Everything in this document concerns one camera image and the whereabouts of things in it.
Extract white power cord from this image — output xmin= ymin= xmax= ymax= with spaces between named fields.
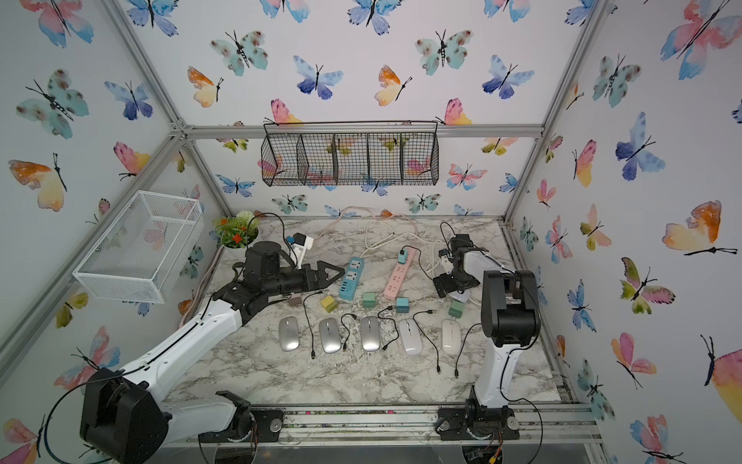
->
xmin=361 ymin=217 xmax=453 ymax=262

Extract grey mouse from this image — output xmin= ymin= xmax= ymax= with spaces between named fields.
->
xmin=319 ymin=317 xmax=342 ymax=354

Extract silver mouse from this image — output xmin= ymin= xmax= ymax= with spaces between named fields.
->
xmin=361 ymin=316 xmax=382 ymax=352
xmin=278 ymin=316 xmax=300 ymax=352

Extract black wire wall basket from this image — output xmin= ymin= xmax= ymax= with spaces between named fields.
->
xmin=259 ymin=120 xmax=440 ymax=188

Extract white mouse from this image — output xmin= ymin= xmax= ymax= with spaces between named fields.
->
xmin=441 ymin=319 xmax=462 ymax=356
xmin=398 ymin=318 xmax=422 ymax=356

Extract lavender mouse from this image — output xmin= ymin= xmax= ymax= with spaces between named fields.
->
xmin=449 ymin=290 xmax=471 ymax=304

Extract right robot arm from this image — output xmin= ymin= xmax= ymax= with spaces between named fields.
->
xmin=434 ymin=234 xmax=542 ymax=441

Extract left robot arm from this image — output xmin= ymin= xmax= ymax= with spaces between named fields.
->
xmin=79 ymin=242 xmax=345 ymax=463

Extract yellow charger plug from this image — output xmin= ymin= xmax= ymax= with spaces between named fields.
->
xmin=321 ymin=296 xmax=339 ymax=313

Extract pink power strip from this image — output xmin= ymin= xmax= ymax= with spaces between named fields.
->
xmin=383 ymin=247 xmax=419 ymax=301

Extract white mesh wall basket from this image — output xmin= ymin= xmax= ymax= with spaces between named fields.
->
xmin=73 ymin=191 xmax=204 ymax=304

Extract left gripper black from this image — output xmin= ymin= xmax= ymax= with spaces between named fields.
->
xmin=264 ymin=263 xmax=344 ymax=300

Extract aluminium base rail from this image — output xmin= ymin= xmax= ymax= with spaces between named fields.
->
xmin=241 ymin=403 xmax=603 ymax=449

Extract potted plant white pot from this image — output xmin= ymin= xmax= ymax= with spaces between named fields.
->
xmin=213 ymin=211 xmax=260 ymax=249

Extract black usb cable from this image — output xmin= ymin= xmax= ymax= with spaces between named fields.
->
xmin=300 ymin=289 xmax=326 ymax=360
xmin=376 ymin=304 xmax=401 ymax=352
xmin=404 ymin=244 xmax=442 ymax=282
xmin=410 ymin=309 xmax=442 ymax=373
xmin=339 ymin=312 xmax=361 ymax=352

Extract blue power strip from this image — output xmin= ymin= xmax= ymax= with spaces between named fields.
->
xmin=338 ymin=257 xmax=364 ymax=301

